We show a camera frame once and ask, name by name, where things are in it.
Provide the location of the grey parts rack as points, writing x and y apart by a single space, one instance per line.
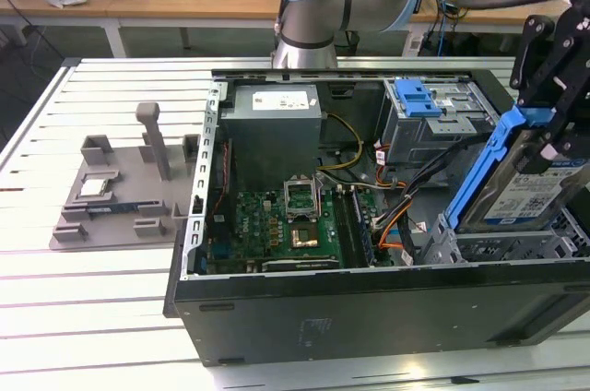
120 229

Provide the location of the black PC case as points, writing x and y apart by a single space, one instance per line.
345 322

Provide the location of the hard disk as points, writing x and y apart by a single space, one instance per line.
507 197

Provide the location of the perforated metal disk bay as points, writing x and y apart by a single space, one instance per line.
498 243

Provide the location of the CPU socket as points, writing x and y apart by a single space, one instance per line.
304 235

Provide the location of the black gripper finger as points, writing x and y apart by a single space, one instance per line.
534 59
571 86

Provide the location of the blue RAM stick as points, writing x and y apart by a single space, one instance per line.
364 234
113 209

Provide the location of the silver CPU chip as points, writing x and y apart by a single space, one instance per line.
93 188

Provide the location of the empty blue disk carrier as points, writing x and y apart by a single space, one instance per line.
415 96

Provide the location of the metal drive cage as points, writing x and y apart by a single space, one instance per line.
415 137

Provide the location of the black graphics card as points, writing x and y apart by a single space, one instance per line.
299 264

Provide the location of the grey power supply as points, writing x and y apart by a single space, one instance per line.
272 142

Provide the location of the green motherboard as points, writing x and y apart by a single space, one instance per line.
258 229

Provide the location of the black RAM slot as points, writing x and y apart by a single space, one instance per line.
343 229

